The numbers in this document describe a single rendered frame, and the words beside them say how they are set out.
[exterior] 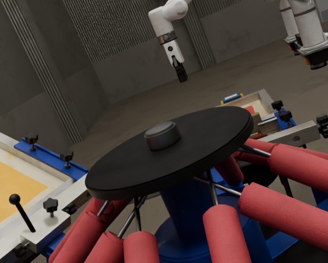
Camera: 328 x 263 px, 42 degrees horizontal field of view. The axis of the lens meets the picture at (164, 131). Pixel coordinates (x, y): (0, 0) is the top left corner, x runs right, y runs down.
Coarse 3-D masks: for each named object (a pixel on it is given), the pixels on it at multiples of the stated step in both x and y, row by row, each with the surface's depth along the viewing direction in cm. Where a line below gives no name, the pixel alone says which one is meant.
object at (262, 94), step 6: (264, 90) 211; (246, 96) 215; (252, 96) 213; (258, 96) 212; (264, 96) 201; (228, 102) 217; (234, 102) 214; (240, 102) 214; (246, 102) 214; (264, 102) 192; (270, 102) 188; (270, 108) 181; (150, 198) 151
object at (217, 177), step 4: (212, 168) 131; (212, 172) 128; (216, 172) 126; (212, 176) 125; (216, 176) 123; (220, 176) 122; (216, 180) 121; (220, 180) 120; (224, 180) 121; (224, 184) 120
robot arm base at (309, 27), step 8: (304, 16) 181; (312, 16) 181; (296, 24) 187; (304, 24) 183; (312, 24) 182; (320, 24) 185; (304, 32) 184; (312, 32) 183; (320, 32) 184; (304, 40) 186; (312, 40) 184; (320, 40) 184; (304, 48) 188; (312, 48) 184
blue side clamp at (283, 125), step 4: (276, 112) 169; (276, 116) 164; (280, 120) 158; (292, 120) 151; (280, 124) 154; (284, 124) 153; (292, 124) 148; (296, 124) 146; (284, 128) 149; (304, 144) 141; (304, 148) 141
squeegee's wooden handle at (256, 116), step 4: (256, 112) 159; (252, 116) 157; (256, 116) 157; (260, 116) 157; (256, 120) 157; (260, 120) 157; (256, 124) 158; (256, 128) 158; (252, 132) 159; (260, 132) 159
